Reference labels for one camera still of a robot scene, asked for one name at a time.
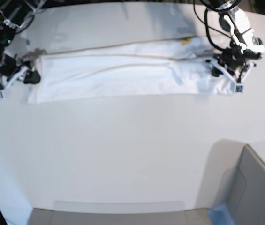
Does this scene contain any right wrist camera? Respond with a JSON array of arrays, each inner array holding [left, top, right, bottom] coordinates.
[[0, 89, 6, 99]]

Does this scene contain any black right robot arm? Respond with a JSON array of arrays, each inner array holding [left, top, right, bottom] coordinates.
[[0, 0, 46, 98]]

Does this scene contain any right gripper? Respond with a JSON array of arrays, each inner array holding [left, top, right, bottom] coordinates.
[[0, 61, 41, 94]]

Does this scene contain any white printed t-shirt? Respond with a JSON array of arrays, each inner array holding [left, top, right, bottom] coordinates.
[[27, 37, 233, 104]]

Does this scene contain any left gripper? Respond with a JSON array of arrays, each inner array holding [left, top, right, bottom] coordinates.
[[205, 54, 257, 84]]

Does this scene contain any grey partition panel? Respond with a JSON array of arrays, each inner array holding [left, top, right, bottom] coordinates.
[[195, 140, 265, 225]]

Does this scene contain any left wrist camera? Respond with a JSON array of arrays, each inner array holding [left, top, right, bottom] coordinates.
[[231, 83, 244, 93]]

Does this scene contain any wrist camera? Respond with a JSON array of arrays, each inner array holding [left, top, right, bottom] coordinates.
[[0, 89, 6, 99], [231, 83, 244, 93]]

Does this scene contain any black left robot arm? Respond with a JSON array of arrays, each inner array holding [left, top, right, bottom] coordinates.
[[200, 0, 265, 86]]

